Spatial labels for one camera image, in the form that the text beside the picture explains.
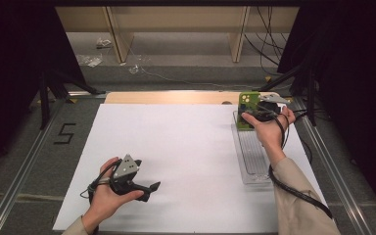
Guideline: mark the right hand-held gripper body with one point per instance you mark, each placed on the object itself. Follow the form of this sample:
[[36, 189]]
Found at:
[[269, 109]]

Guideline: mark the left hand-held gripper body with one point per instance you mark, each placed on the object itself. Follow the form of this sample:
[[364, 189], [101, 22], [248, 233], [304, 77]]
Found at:
[[125, 168]]

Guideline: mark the green cartoon phone case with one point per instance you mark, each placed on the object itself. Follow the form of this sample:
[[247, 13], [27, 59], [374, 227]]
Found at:
[[246, 98]]

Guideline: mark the clear ridged plastic rack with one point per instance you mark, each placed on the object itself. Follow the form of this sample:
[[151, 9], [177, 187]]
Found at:
[[251, 156]]

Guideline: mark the person's right hand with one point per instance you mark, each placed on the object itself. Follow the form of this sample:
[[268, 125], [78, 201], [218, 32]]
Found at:
[[272, 133]]

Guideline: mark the person's left hand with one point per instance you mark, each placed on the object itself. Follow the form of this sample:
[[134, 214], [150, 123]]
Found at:
[[106, 202]]

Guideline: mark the black metal stand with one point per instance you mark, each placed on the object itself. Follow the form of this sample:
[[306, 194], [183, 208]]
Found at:
[[45, 104], [311, 98]]

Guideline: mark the black curtain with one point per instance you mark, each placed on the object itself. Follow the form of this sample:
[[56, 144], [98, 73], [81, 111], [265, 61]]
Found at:
[[9, 65], [355, 81]]

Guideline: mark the tiny clear plastic scrap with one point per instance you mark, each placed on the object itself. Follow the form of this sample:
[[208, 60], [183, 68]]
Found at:
[[134, 69]]

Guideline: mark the large clear plastic wrapper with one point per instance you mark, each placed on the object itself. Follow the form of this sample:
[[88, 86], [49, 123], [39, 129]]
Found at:
[[91, 60]]

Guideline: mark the small crumpled plastic wrapper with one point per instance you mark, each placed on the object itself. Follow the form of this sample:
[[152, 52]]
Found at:
[[103, 42]]

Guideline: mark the light wooden bench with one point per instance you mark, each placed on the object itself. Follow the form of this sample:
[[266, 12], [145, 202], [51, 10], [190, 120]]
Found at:
[[176, 19]]

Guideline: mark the metal floor rail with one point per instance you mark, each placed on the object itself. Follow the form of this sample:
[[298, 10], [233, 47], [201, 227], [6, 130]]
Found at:
[[19, 182], [333, 169]]

